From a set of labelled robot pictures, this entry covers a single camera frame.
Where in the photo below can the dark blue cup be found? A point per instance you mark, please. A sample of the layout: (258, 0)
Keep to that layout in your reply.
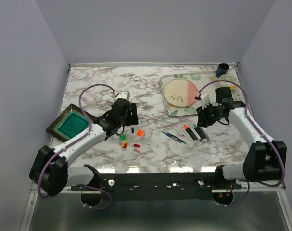
(221, 69)

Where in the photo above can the orange cap black highlighter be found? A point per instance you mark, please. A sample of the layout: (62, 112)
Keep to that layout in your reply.
(190, 132)

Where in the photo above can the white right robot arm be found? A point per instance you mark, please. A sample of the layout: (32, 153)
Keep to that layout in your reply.
(266, 157)

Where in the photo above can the teal ballpoint pen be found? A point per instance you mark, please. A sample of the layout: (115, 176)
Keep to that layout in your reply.
(180, 140)

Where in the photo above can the purple pen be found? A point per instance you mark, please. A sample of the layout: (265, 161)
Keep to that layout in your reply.
(206, 134)

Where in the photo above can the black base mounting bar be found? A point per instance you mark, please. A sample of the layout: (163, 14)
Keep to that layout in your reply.
(163, 186)

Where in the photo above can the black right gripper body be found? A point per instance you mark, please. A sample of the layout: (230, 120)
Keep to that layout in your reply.
(209, 115)

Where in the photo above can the blue ballpoint pen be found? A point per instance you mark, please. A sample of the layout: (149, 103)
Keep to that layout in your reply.
(170, 135)

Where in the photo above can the green cap black highlighter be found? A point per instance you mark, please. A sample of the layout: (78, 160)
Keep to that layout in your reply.
(200, 132)

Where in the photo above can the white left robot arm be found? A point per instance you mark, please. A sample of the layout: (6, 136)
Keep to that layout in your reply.
(51, 169)

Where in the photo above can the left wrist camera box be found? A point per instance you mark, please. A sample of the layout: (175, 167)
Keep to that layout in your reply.
(123, 95)

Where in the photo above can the square teal black dish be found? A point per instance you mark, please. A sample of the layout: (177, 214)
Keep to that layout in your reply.
(68, 124)

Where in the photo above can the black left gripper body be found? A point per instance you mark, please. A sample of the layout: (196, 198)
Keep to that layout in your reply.
(130, 120)

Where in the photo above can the small floral bowl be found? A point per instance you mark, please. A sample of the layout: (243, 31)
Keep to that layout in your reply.
(229, 81)

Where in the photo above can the yellow cap white marker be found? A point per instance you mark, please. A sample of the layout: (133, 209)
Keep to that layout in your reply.
(182, 130)

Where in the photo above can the floral leaf pattern tray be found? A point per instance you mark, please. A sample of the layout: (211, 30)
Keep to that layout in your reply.
(200, 79)

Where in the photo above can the cream and pink plate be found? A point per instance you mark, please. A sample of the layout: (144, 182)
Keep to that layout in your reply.
(180, 92)

